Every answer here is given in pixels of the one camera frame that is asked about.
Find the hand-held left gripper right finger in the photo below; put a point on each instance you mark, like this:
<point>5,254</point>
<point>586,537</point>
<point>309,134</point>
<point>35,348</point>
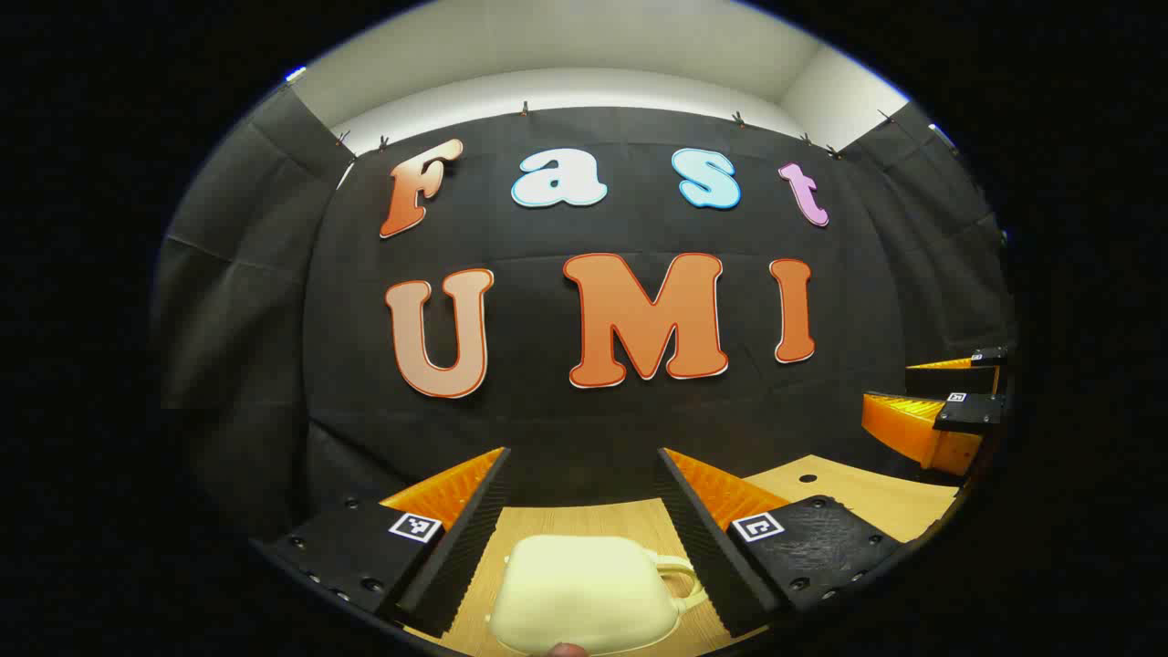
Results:
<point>707,547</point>

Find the pale yellow suitcase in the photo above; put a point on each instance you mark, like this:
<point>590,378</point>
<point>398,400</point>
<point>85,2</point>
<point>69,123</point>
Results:
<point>584,593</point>

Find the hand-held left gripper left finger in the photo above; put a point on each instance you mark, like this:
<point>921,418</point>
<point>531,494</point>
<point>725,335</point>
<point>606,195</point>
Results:
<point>470,538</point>

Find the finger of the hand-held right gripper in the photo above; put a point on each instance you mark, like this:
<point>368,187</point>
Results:
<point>958,379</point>
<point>972,412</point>

